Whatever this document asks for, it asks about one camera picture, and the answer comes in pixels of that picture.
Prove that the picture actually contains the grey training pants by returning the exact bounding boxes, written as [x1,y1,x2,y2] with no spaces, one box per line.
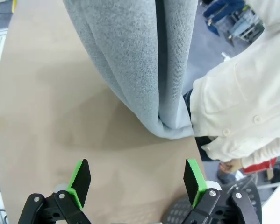
[62,0,196,140]

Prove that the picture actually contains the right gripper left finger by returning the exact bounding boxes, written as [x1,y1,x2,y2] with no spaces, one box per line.
[18,158,93,224]

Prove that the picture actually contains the cream-sleeved left forearm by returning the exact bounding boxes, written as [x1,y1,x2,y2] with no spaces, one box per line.
[200,136,280,169]

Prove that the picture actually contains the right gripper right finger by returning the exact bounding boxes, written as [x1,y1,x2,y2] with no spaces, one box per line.
[183,158,262,224]

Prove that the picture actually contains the red box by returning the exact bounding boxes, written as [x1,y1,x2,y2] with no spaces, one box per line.
[244,157,277,175]

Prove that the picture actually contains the person's left hand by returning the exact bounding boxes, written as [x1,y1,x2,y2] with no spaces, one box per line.
[218,160,244,174]

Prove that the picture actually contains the person in cream cardigan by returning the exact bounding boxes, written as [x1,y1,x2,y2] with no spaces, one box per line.
[183,0,280,175]

